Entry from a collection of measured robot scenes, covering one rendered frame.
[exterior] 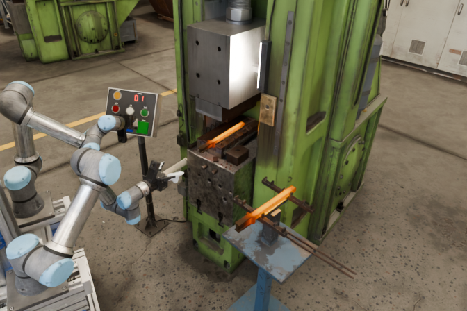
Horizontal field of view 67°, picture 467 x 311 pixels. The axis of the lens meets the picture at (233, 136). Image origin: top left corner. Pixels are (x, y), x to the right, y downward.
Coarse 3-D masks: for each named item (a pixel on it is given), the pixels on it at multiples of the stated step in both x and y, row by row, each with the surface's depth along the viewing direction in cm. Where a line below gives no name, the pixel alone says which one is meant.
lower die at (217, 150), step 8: (232, 120) 240; (240, 120) 238; (216, 128) 230; (224, 128) 228; (240, 128) 228; (248, 128) 229; (256, 128) 235; (200, 136) 221; (208, 136) 220; (216, 136) 218; (240, 136) 221; (200, 144) 219; (216, 144) 211; (232, 144) 217; (208, 152) 217; (216, 152) 212
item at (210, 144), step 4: (236, 124) 230; (240, 124) 230; (244, 124) 232; (232, 128) 225; (236, 128) 226; (224, 132) 221; (228, 132) 221; (232, 132) 223; (220, 136) 217; (224, 136) 218; (208, 140) 211; (212, 140) 212; (216, 140) 212; (204, 144) 207; (208, 144) 207; (212, 144) 210; (200, 148) 204; (204, 148) 205; (208, 148) 209; (200, 152) 205
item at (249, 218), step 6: (282, 192) 172; (288, 192) 172; (276, 198) 168; (282, 198) 169; (264, 204) 164; (270, 204) 164; (276, 204) 167; (258, 210) 161; (264, 210) 161; (246, 216) 156; (252, 216) 157; (258, 216) 159; (240, 222) 152; (246, 222) 156; (252, 222) 157; (240, 228) 154
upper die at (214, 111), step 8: (256, 96) 220; (200, 104) 204; (208, 104) 200; (240, 104) 208; (248, 104) 215; (200, 112) 207; (208, 112) 202; (216, 112) 198; (224, 112) 198; (232, 112) 204
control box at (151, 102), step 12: (108, 96) 227; (120, 96) 225; (132, 96) 224; (144, 96) 222; (156, 96) 221; (108, 108) 227; (120, 108) 226; (144, 108) 223; (156, 108) 223; (144, 120) 223; (156, 120) 225; (132, 132) 224; (156, 132) 228
